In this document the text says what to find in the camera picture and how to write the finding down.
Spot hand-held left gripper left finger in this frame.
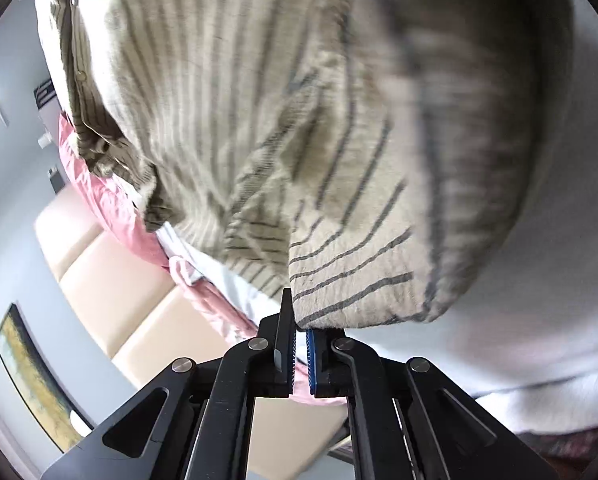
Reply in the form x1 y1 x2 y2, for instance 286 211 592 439
39 287 300 480

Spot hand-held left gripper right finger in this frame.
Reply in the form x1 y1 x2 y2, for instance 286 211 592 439
306 327 560 480

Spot olive striped button shirt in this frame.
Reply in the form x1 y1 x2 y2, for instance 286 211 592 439
34 0 574 331

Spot light pink pillow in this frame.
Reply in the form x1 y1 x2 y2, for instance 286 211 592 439
168 255 330 406

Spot beige padded headboard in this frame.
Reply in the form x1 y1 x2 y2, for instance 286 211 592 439
34 180 350 480

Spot deep pink pillow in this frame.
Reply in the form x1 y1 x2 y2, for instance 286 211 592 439
58 110 172 271

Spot white nightstand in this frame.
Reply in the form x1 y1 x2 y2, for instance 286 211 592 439
33 79 57 108

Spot framed wall painting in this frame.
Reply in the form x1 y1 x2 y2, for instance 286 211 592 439
0 302 94 453

